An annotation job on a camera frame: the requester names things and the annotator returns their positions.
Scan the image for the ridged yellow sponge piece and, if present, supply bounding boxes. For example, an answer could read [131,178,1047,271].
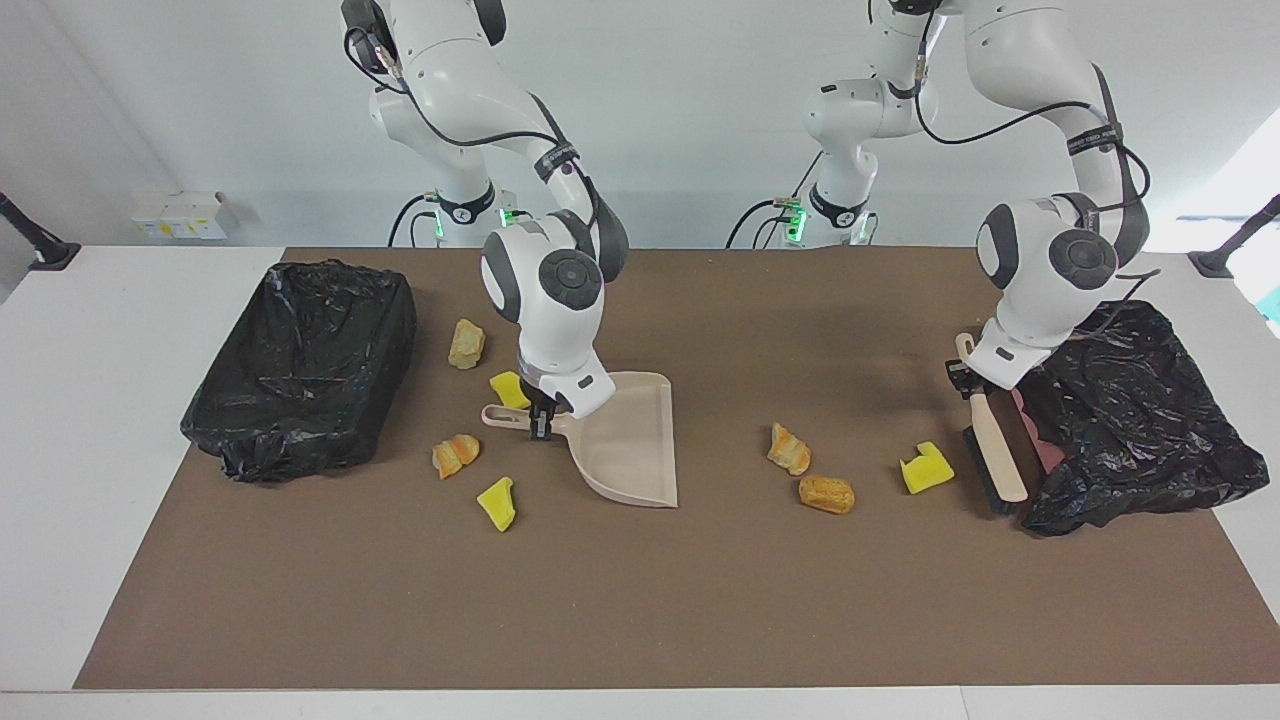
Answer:
[488,370,533,411]

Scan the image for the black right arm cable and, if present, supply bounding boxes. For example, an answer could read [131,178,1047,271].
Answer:
[343,25,613,261]

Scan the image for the wedge yellow sponge piece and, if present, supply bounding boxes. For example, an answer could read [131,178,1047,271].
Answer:
[476,476,518,533]

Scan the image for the pale toy dumpling piece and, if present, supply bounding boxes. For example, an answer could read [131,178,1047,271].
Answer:
[447,318,488,371]

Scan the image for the brown table mat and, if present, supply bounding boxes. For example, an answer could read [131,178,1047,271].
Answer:
[73,247,1280,691]

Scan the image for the tan toy pastry piece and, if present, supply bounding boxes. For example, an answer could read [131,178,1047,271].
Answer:
[767,422,813,477]

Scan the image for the beige plastic dustpan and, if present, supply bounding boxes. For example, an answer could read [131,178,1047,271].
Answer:
[481,371,680,510]

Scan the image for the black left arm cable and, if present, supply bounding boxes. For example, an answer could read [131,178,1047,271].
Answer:
[893,0,1163,339]

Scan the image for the black trash bag lined bin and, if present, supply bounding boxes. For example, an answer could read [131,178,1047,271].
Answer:
[180,259,418,485]

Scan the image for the black base power cable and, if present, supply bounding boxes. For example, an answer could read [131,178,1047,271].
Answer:
[388,193,442,248]
[727,198,801,249]

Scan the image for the large white wall box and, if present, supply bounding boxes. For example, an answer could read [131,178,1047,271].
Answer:
[160,190,234,241]

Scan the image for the black trash bag over pink bin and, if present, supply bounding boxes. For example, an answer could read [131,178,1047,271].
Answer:
[1005,298,1271,538]

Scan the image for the pink plastic bin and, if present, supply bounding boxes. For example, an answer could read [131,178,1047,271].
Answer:
[1010,388,1067,476]

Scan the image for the striped orange toy croissant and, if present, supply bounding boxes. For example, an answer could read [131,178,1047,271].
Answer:
[431,434,482,480]

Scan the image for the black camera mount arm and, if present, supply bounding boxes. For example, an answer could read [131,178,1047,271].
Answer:
[0,192,82,272]
[1188,195,1280,279]

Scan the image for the brown toy bread roll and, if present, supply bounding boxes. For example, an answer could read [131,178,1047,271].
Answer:
[798,474,857,516]

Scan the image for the beige hand brush black bristles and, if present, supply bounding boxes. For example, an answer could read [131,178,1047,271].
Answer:
[953,332,1031,517]

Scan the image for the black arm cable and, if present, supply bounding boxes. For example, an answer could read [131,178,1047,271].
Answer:
[893,0,1163,339]
[343,25,613,261]

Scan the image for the notched yellow sponge piece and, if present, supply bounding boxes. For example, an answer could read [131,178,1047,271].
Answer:
[900,440,956,496]

